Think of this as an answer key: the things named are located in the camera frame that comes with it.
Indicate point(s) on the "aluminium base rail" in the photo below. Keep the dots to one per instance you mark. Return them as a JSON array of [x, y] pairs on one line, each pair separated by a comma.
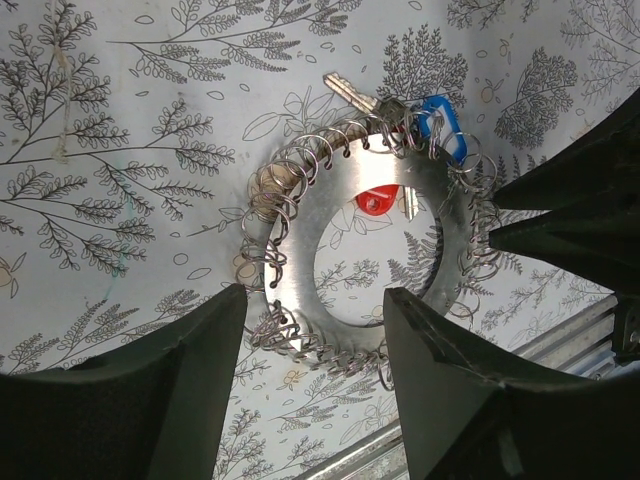
[[480, 395]]

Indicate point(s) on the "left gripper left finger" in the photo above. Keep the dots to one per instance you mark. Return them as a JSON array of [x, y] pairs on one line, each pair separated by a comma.
[[151, 409]]

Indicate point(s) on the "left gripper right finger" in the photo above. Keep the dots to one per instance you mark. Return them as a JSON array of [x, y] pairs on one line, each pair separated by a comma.
[[490, 400]]

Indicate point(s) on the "key with blue tag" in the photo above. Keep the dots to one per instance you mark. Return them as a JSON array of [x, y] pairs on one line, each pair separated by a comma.
[[430, 123]]

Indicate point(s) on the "red key tag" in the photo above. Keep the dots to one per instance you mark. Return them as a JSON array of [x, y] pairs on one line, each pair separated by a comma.
[[377, 201]]

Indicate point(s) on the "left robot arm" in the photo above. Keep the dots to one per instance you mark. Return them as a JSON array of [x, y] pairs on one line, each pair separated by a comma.
[[471, 409]]

